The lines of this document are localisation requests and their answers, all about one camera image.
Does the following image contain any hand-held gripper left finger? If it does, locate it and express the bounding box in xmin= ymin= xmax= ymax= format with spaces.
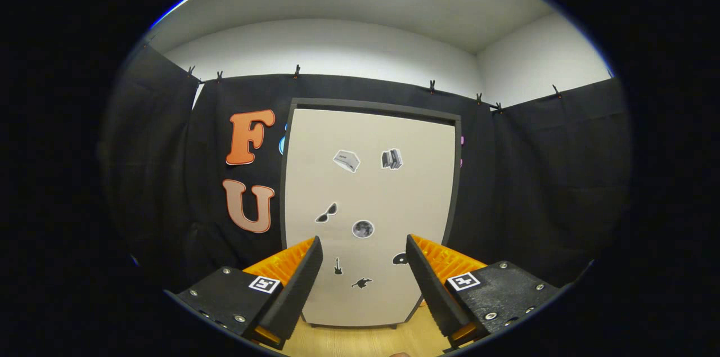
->
xmin=163 ymin=235 xmax=324 ymax=350

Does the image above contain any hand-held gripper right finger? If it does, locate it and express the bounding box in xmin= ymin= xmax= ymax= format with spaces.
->
xmin=406 ymin=233 xmax=565 ymax=348

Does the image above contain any grey shoe cabinet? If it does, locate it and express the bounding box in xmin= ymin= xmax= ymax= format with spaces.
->
xmin=280 ymin=98 xmax=463 ymax=330

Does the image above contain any black backdrop cloth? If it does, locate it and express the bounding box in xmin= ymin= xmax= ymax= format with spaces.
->
xmin=98 ymin=42 xmax=633 ymax=291

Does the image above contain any row of black cloth clips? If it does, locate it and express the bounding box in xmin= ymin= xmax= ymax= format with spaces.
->
xmin=143 ymin=37 xmax=617 ymax=115

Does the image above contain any ceiling light panel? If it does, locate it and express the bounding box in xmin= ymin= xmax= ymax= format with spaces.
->
xmin=149 ymin=0 xmax=195 ymax=30

